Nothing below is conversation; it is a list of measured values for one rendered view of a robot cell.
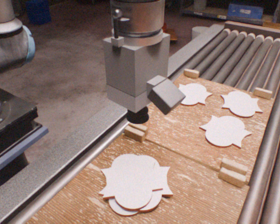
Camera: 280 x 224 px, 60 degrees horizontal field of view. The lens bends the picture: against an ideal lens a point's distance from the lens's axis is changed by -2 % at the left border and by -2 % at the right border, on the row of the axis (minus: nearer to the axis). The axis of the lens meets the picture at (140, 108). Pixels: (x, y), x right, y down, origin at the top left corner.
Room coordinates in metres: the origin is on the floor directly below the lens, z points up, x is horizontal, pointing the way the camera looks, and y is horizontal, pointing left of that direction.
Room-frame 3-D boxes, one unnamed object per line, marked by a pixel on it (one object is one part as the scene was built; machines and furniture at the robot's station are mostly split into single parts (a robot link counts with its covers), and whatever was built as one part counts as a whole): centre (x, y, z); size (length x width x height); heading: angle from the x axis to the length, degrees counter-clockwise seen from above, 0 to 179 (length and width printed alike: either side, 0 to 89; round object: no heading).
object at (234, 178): (0.35, -0.21, 0.95); 0.06 x 0.02 x 0.03; 57
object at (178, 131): (0.62, -0.21, 0.93); 0.41 x 0.35 x 0.02; 148
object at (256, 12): (4.86, -2.03, 0.25); 0.62 x 0.42 x 0.22; 68
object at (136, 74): (0.34, -0.01, 1.23); 0.12 x 0.09 x 0.16; 50
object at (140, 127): (0.52, 0.01, 0.95); 0.06 x 0.02 x 0.03; 58
